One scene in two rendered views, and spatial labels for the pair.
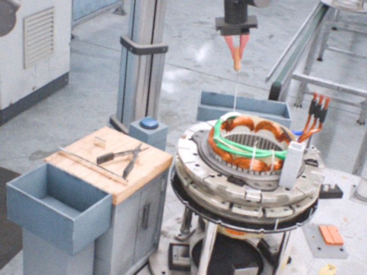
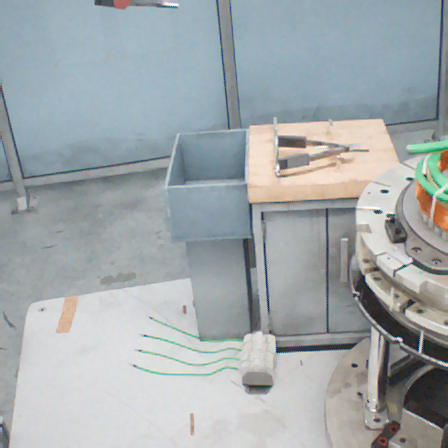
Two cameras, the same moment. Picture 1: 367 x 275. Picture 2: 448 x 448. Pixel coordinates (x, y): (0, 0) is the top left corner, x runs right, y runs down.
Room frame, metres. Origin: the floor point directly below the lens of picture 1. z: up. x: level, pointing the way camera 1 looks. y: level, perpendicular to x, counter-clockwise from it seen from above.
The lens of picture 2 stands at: (0.51, -0.58, 1.48)
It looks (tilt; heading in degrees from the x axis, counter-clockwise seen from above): 32 degrees down; 68
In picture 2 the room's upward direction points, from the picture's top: 6 degrees counter-clockwise
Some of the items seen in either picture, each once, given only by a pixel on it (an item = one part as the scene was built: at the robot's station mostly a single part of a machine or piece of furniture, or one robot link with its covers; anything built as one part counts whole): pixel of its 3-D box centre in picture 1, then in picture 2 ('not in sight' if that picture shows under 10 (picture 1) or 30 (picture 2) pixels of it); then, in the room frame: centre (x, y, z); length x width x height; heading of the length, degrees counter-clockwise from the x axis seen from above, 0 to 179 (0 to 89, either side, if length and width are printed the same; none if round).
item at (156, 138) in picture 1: (144, 167); not in sight; (1.18, 0.09, 0.91); 0.07 x 0.07 x 0.25; 53
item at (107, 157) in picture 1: (105, 158); (292, 141); (0.91, 0.15, 1.09); 0.04 x 0.01 x 0.02; 137
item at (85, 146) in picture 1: (110, 161); (321, 157); (0.95, 0.15, 1.05); 0.20 x 0.19 x 0.02; 152
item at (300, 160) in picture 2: (128, 169); (294, 161); (0.88, 0.10, 1.09); 0.04 x 0.01 x 0.02; 167
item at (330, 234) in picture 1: (331, 235); not in sight; (1.15, -0.43, 0.80); 0.07 x 0.05 x 0.01; 8
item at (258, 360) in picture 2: not in sight; (258, 359); (0.80, 0.08, 0.80); 0.10 x 0.05 x 0.04; 57
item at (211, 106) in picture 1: (235, 149); not in sight; (1.32, -0.15, 0.92); 0.25 x 0.11 x 0.28; 90
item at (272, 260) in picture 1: (273, 252); not in sight; (1.03, -0.26, 0.81); 0.08 x 0.05 x 0.01; 32
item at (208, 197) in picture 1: (209, 195); (369, 245); (0.88, -0.07, 1.06); 0.09 x 0.04 x 0.01; 68
